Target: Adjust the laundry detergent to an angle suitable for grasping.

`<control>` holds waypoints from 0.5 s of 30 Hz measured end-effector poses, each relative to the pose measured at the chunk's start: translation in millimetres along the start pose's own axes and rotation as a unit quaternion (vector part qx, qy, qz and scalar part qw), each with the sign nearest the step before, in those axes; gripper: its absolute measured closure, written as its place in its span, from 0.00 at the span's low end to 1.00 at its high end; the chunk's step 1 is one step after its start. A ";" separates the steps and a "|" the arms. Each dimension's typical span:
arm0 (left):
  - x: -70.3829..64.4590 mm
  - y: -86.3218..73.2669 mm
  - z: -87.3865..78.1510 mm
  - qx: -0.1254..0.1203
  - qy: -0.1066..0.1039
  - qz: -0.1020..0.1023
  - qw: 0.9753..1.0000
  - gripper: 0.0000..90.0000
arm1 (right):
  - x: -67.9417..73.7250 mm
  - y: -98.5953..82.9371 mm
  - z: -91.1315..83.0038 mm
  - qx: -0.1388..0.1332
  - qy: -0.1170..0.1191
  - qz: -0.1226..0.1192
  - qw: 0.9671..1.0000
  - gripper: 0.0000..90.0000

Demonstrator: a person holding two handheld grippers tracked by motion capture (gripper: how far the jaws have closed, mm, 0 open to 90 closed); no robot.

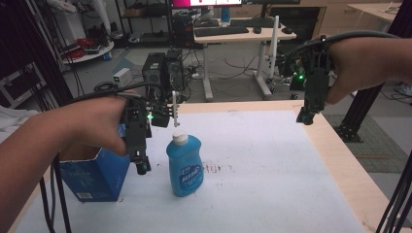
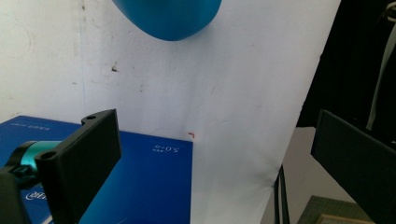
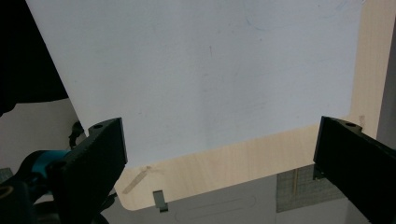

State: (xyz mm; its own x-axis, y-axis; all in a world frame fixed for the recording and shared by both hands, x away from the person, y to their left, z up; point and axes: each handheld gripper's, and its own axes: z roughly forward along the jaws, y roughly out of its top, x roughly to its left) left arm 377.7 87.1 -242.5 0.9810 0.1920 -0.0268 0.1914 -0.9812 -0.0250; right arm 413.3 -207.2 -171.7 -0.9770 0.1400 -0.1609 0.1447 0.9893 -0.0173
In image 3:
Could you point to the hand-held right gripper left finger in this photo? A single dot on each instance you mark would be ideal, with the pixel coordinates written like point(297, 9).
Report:
point(90, 168)

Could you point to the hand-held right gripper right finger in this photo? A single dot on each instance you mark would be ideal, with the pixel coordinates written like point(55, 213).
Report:
point(358, 168)

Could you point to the clear tape strip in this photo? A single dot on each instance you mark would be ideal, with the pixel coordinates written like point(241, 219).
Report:
point(135, 181)

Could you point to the grey grid floor mat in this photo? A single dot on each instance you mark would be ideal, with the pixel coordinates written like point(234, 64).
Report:
point(305, 193)

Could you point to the thin wooden stick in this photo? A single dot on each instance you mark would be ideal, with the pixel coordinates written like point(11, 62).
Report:
point(295, 183)

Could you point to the white sheet mat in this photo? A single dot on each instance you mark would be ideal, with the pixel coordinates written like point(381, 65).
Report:
point(199, 77)

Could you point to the grey metal bracket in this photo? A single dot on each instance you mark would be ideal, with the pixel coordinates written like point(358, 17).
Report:
point(160, 199)

